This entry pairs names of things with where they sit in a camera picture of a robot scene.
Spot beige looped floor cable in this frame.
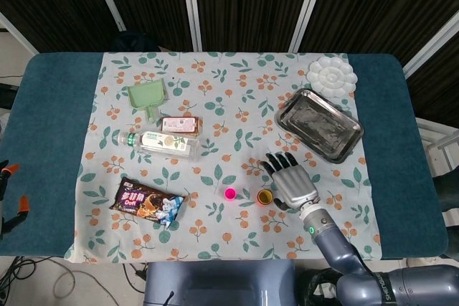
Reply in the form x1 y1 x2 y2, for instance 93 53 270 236
35 257 119 306

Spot black plastic bag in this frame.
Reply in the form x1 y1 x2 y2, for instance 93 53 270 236
297 268 345 306

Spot floral fruit print tablecloth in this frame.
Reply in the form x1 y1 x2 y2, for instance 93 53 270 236
64 51 382 263

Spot green plastic dustpan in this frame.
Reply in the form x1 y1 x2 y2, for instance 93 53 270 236
127 82 168 123

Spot clear plastic water bottle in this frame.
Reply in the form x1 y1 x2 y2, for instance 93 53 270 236
118 130 200 163

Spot white flower paint palette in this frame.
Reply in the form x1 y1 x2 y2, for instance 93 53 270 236
306 57 358 98

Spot dark blue bag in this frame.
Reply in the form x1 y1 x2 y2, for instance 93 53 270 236
110 30 161 52

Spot chocolate cone snack bag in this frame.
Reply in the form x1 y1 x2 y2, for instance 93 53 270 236
109 176 186 229

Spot black clamp orange tips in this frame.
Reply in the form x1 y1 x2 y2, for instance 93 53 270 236
0 162 32 241

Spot blue-grey robot torso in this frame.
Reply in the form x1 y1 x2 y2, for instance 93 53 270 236
143 261 298 306

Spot teal table cover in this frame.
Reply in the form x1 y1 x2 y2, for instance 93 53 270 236
0 52 449 259

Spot white metal rack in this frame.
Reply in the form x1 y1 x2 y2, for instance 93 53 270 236
415 118 459 178

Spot orange plastic cup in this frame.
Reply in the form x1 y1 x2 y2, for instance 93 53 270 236
255 188 275 206

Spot stainless steel tray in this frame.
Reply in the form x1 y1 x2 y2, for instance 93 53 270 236
274 87 365 165

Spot brown snack box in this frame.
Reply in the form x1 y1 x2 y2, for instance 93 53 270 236
160 115 204 137

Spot dark teal garment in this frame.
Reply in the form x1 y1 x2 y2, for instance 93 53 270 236
432 171 459 228

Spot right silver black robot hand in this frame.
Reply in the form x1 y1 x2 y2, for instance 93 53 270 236
260 152 320 211

